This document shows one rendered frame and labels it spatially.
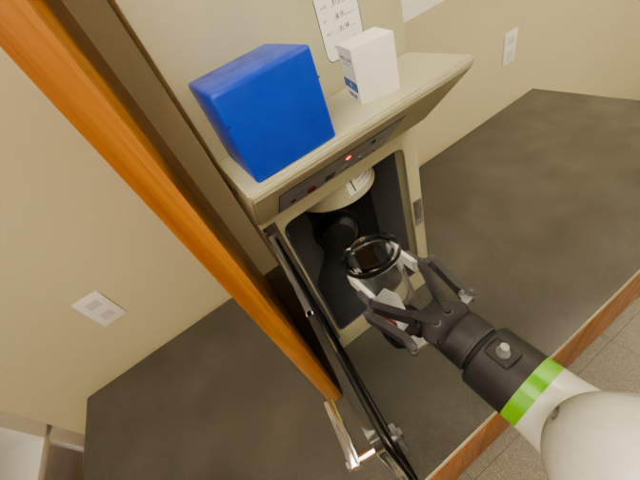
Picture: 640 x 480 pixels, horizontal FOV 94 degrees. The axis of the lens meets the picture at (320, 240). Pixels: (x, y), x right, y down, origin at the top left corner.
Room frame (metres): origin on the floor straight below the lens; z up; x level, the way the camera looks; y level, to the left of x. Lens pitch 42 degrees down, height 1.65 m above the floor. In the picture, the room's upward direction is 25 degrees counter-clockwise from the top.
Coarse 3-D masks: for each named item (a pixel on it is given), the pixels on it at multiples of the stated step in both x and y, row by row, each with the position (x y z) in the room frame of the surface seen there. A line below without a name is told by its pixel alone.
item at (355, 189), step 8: (360, 176) 0.45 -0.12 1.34; (368, 176) 0.46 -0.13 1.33; (352, 184) 0.44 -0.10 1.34; (360, 184) 0.44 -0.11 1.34; (368, 184) 0.45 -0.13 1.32; (336, 192) 0.44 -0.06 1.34; (344, 192) 0.44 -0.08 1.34; (352, 192) 0.44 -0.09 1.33; (360, 192) 0.44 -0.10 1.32; (328, 200) 0.44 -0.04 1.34; (336, 200) 0.43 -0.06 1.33; (344, 200) 0.43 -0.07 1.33; (352, 200) 0.43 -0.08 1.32; (312, 208) 0.45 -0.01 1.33; (320, 208) 0.44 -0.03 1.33; (328, 208) 0.44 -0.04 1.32; (336, 208) 0.43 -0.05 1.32
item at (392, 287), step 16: (368, 240) 0.39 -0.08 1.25; (384, 240) 0.37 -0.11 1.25; (352, 256) 0.38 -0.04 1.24; (368, 256) 0.38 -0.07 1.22; (384, 256) 0.37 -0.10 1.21; (352, 272) 0.32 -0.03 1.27; (368, 272) 0.30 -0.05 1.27; (384, 272) 0.30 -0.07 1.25; (400, 272) 0.31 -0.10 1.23; (368, 288) 0.31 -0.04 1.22; (384, 288) 0.30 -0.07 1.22; (400, 288) 0.30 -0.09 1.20; (400, 304) 0.29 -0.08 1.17; (416, 304) 0.29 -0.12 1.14
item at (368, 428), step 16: (272, 240) 0.33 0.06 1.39; (288, 272) 0.26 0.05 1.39; (304, 304) 0.21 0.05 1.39; (320, 320) 0.22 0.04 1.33; (320, 336) 0.16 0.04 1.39; (336, 352) 0.16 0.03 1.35; (336, 368) 0.12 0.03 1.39; (352, 384) 0.12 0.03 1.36; (352, 400) 0.09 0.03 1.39; (368, 432) 0.07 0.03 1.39; (384, 448) 0.06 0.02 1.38
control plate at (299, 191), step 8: (400, 120) 0.34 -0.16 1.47; (392, 128) 0.35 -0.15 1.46; (376, 136) 0.34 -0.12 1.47; (384, 136) 0.36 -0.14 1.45; (368, 144) 0.34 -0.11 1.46; (376, 144) 0.37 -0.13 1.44; (352, 152) 0.33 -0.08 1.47; (360, 152) 0.35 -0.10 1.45; (368, 152) 0.38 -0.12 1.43; (336, 160) 0.31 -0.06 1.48; (344, 160) 0.33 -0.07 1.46; (352, 160) 0.36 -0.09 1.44; (328, 168) 0.32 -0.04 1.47; (336, 168) 0.34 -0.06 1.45; (312, 176) 0.31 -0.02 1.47; (320, 176) 0.33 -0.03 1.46; (304, 184) 0.31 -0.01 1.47; (312, 184) 0.33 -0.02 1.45; (320, 184) 0.36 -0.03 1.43; (288, 192) 0.30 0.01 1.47; (296, 192) 0.32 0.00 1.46; (304, 192) 0.34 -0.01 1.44; (280, 200) 0.30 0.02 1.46; (288, 200) 0.32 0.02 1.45; (296, 200) 0.35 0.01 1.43; (280, 208) 0.33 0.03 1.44
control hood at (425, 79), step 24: (408, 72) 0.38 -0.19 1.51; (432, 72) 0.35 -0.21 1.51; (456, 72) 0.34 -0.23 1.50; (336, 96) 0.41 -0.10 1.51; (384, 96) 0.34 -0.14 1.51; (408, 96) 0.32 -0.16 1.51; (432, 96) 0.35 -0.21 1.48; (336, 120) 0.34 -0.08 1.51; (360, 120) 0.31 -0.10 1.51; (384, 120) 0.31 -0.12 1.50; (408, 120) 0.37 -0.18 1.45; (336, 144) 0.29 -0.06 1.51; (360, 144) 0.32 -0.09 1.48; (384, 144) 0.40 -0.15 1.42; (240, 168) 0.33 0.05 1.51; (288, 168) 0.28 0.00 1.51; (312, 168) 0.29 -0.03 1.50; (240, 192) 0.31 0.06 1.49; (264, 192) 0.27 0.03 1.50; (264, 216) 0.32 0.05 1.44
